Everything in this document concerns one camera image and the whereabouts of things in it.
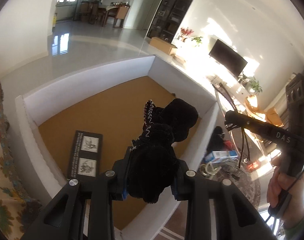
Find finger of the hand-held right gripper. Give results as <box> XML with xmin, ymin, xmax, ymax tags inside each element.
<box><xmin>225</xmin><ymin>110</ymin><xmax>275</xmax><ymax>142</ymax></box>

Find person's right hand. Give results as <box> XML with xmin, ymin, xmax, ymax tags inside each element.
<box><xmin>266</xmin><ymin>152</ymin><xmax>304</xmax><ymax>210</ymax></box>

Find white cardboard box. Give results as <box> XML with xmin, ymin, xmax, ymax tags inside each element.
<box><xmin>15</xmin><ymin>54</ymin><xmax>220</xmax><ymax>240</ymax></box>

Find large green potted plant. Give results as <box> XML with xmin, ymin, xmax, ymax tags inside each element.
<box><xmin>248</xmin><ymin>79</ymin><xmax>263</xmax><ymax>94</ymax></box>

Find black and red cloth bundle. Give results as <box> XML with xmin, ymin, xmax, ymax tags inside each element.
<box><xmin>206</xmin><ymin>126</ymin><xmax>234</xmax><ymax>153</ymax></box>

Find black knitted cloth white stitching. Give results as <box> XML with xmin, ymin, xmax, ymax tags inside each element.
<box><xmin>127</xmin><ymin>99</ymin><xmax>199</xmax><ymax>204</ymax></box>

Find flat screen television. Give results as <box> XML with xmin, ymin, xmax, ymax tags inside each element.
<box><xmin>208</xmin><ymin>39</ymin><xmax>248</xmax><ymax>77</ymax></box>

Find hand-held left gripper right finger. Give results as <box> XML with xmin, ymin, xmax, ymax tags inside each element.
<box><xmin>171</xmin><ymin>159</ymin><xmax>277</xmax><ymax>240</ymax></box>

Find blue and white carton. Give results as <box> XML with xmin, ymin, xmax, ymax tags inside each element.
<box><xmin>204</xmin><ymin>150</ymin><xmax>239</xmax><ymax>163</ymax></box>

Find dark glass display cabinet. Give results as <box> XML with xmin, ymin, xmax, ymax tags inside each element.
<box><xmin>146</xmin><ymin>0</ymin><xmax>204</xmax><ymax>40</ymax></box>

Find dark dining chair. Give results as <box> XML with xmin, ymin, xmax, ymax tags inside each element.
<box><xmin>79</xmin><ymin>1</ymin><xmax>92</xmax><ymax>23</ymax></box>

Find tan dining chair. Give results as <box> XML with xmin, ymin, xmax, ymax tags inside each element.
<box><xmin>113</xmin><ymin>6</ymin><xmax>130</xmax><ymax>28</ymax></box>

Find black box with white labels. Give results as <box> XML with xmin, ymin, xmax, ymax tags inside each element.
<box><xmin>67</xmin><ymin>130</ymin><xmax>103</xmax><ymax>180</ymax></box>

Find red flower bouquet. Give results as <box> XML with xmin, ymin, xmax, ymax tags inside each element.
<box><xmin>180</xmin><ymin>27</ymin><xmax>194</xmax><ymax>42</ymax></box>

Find floral patterned cloth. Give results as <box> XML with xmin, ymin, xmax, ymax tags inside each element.
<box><xmin>0</xmin><ymin>74</ymin><xmax>42</xmax><ymax>240</ymax></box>

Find person's right forearm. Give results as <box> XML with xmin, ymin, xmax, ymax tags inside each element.
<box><xmin>279</xmin><ymin>175</ymin><xmax>304</xmax><ymax>238</ymax></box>

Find white door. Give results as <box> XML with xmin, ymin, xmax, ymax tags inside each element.
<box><xmin>139</xmin><ymin>0</ymin><xmax>160</xmax><ymax>30</ymax></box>

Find wooden dining table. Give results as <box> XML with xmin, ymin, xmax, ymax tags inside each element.
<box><xmin>98</xmin><ymin>4</ymin><xmax>122</xmax><ymax>27</ymax></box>

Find orange lounge chair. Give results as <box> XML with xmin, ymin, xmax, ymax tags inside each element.
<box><xmin>245</xmin><ymin>94</ymin><xmax>284</xmax><ymax>127</ymax></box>

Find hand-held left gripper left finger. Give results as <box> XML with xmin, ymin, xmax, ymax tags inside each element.
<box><xmin>24</xmin><ymin>147</ymin><xmax>131</xmax><ymax>240</ymax></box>

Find silver hair clip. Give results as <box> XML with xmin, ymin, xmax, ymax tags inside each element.
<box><xmin>218</xmin><ymin>160</ymin><xmax>242</xmax><ymax>180</ymax></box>

